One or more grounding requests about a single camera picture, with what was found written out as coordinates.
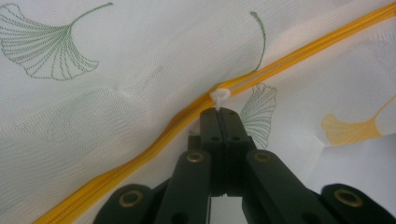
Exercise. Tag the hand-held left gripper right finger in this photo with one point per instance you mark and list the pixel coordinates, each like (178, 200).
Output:
(246, 174)

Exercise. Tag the white leaf-print mesh laundry bag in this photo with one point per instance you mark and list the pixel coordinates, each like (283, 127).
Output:
(124, 109)

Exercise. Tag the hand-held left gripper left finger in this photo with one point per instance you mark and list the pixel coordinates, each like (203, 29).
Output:
(211, 149)

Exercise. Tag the white board sheet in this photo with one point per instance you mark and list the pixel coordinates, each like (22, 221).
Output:
(358, 161)

